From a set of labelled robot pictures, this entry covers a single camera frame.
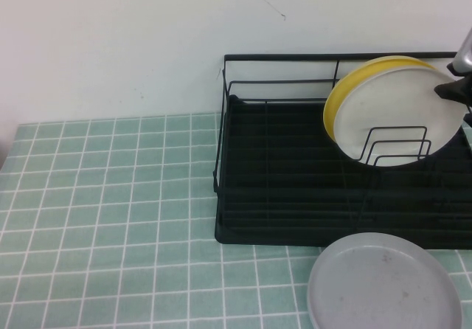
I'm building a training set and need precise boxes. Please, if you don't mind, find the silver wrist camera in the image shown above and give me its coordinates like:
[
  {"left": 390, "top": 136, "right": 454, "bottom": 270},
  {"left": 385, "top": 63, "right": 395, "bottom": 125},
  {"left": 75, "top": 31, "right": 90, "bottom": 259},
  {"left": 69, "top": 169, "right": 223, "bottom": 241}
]
[{"left": 451, "top": 26, "right": 472, "bottom": 75}]

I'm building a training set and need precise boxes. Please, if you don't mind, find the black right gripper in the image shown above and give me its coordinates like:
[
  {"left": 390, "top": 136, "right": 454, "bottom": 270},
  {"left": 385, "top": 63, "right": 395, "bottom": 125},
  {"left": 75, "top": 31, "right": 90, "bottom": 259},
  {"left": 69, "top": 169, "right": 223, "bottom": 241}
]
[{"left": 434, "top": 62, "right": 472, "bottom": 111}]

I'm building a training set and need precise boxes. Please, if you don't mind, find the grey plate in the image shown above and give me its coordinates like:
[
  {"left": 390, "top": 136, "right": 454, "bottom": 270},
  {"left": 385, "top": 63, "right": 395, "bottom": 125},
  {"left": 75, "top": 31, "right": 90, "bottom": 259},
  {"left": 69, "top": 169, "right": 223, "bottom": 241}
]
[{"left": 306, "top": 232, "right": 464, "bottom": 329}]

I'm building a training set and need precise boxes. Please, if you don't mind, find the green tiled tablecloth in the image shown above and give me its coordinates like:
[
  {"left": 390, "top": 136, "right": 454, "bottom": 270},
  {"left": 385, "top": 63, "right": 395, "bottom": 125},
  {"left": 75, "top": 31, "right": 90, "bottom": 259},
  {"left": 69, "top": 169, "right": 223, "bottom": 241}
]
[{"left": 0, "top": 113, "right": 472, "bottom": 329}]

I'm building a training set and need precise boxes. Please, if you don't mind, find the black wire dish rack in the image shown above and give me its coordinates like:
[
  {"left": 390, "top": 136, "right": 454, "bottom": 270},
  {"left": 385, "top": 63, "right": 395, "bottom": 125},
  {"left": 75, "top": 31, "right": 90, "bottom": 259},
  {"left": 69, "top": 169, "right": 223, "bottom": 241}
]
[{"left": 212, "top": 51, "right": 472, "bottom": 251}]

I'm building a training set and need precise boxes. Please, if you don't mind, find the yellow plate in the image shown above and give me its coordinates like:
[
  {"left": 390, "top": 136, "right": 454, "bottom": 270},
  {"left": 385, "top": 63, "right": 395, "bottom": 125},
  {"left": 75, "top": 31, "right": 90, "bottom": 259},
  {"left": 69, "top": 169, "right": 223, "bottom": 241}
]
[{"left": 322, "top": 55, "right": 438, "bottom": 142}]

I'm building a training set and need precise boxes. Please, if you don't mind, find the white plate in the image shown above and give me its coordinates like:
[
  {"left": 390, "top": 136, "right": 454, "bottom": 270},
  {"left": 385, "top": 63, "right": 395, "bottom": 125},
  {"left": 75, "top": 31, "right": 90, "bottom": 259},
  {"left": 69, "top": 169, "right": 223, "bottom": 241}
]
[{"left": 333, "top": 64, "right": 467, "bottom": 168}]

